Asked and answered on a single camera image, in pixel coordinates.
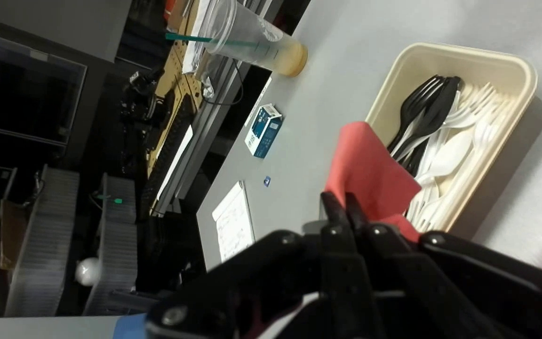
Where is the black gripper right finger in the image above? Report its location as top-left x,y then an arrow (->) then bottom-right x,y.
345,192 -> 542,339

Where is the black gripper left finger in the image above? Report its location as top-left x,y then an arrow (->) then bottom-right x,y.
146,190 -> 373,339

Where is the orange printed sweatshirt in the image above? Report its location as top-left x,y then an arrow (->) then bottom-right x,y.
324,120 -> 424,245

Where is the white paper sheet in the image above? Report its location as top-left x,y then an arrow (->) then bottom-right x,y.
212,181 -> 259,264

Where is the white plastic spoon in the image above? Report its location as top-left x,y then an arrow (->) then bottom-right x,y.
419,128 -> 479,190

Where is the blue office chair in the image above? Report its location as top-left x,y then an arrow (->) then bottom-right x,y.
110,311 -> 155,339

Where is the grey storage bin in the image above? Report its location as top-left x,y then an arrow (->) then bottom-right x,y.
5,166 -> 84,318
85,173 -> 140,312

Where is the small blue white box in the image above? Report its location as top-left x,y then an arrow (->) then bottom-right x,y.
244,102 -> 287,160

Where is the white plastic fork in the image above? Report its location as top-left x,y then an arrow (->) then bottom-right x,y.
471,111 -> 509,156
456,81 -> 503,128

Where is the small white ball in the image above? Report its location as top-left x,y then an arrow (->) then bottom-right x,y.
74,256 -> 104,288

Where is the beige cutlery tray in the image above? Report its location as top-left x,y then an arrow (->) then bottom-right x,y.
364,41 -> 541,233

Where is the clear plastic cup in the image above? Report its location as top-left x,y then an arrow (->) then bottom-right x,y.
195,0 -> 311,79

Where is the green straw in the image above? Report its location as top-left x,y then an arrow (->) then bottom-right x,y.
164,30 -> 259,49

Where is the cardboard box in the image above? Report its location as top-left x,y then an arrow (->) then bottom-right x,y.
0,199 -> 33,290

